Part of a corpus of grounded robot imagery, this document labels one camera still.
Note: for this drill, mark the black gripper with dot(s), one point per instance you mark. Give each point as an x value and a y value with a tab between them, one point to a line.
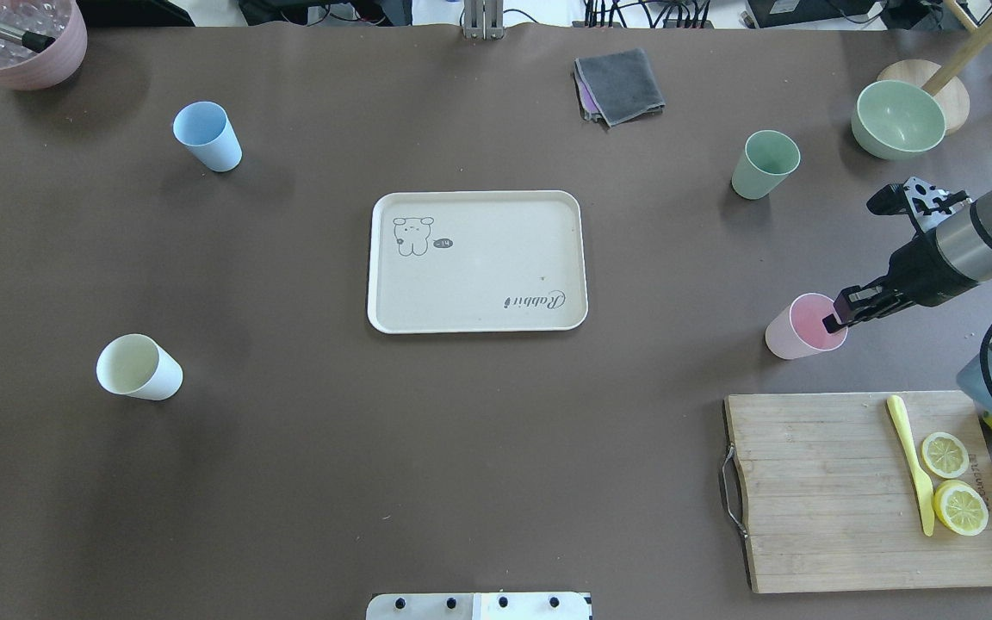
915	269

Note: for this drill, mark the pink cup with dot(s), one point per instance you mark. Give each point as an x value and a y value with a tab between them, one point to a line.
799	330

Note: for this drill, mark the green cup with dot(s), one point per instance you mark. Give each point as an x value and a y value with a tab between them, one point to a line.
768	158

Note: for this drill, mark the light blue cup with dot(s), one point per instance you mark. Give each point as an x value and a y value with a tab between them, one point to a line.
205	130

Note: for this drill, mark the cream white cup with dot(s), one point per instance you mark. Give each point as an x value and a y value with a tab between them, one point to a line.
134	365

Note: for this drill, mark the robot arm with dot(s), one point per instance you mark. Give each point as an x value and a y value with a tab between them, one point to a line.
950	253

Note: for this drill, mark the cream rabbit print tray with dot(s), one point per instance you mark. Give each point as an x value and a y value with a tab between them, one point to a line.
476	261

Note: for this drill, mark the upper lemon slice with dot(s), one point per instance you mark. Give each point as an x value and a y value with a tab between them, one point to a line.
944	455

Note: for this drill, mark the lemon slice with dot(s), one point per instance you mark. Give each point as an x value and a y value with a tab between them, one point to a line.
960	508
944	455

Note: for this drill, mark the green bowl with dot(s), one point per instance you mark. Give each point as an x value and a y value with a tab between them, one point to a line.
897	120

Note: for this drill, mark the wooden cutting board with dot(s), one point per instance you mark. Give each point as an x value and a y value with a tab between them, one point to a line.
827	503

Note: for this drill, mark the yellow plastic knife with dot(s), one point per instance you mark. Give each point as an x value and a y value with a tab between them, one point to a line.
923	486

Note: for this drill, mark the lower lemon slice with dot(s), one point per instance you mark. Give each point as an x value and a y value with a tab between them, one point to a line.
960	508

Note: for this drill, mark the wooden stand with round base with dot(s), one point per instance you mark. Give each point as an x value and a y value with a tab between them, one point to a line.
942	81

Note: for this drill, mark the grey folded cloth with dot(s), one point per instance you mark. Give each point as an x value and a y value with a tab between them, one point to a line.
615	88

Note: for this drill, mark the pink bowl with ice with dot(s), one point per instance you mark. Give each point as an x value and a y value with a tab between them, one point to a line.
22	69

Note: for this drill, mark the aluminium frame post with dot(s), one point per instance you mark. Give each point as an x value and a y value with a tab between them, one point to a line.
483	19

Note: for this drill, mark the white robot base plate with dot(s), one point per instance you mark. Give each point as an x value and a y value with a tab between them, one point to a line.
481	605

